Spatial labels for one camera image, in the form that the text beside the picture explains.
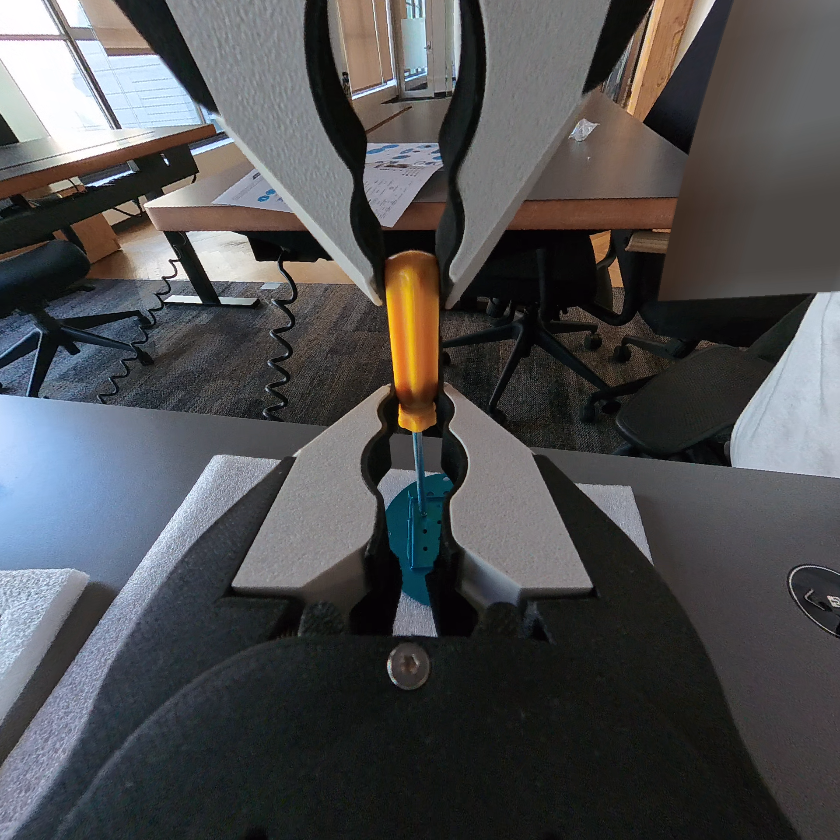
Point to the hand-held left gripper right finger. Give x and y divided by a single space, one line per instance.
518 518

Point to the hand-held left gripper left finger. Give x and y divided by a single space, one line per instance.
308 518

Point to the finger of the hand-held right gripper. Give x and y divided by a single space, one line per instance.
275 98
525 98

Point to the small blue disc with bracket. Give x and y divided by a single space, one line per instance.
420 544

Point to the wooden-edged grey desk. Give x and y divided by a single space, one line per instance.
623 157

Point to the wooden-topped desk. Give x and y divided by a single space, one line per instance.
98 148

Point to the round black desk grommet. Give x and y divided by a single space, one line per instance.
804 584

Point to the small clear plastic bag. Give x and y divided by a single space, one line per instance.
583 131

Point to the window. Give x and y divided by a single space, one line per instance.
98 85

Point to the white foam pad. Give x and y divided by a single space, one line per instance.
197 505

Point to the glass door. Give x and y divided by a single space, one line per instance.
420 46

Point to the printed instruction sheet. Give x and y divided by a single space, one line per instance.
394 184

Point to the black high-back office chair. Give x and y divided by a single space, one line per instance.
676 111

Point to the black mesh office chair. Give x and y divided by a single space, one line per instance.
682 400

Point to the brown cardboard box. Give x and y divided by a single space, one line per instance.
92 239

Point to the white foam block with cutout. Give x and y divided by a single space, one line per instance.
33 610

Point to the person's white shirt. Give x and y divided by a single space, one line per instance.
794 394

